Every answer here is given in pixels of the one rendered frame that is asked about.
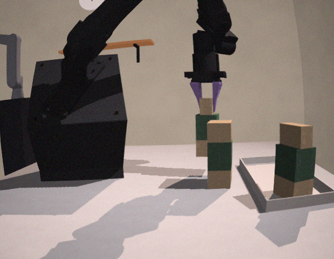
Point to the tan block with dark green band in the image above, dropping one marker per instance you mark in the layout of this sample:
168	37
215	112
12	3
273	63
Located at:
219	151
206	114
294	161

